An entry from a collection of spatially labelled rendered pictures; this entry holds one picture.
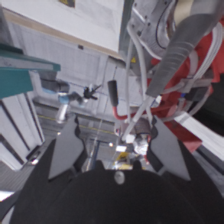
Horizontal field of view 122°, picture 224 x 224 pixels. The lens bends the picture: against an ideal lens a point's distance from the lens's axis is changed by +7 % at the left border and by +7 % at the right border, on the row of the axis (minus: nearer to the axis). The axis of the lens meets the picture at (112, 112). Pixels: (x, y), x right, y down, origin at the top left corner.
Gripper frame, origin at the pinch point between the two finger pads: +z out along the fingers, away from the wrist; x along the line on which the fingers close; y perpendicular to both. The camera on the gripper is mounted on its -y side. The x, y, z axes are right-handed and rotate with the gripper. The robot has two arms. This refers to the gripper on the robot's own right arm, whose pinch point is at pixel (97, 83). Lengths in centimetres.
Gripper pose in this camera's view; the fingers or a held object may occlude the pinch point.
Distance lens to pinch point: 69.7
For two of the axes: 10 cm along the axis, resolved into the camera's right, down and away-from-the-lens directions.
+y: -6.6, -7.5, 0.4
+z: 6.5, -5.9, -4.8
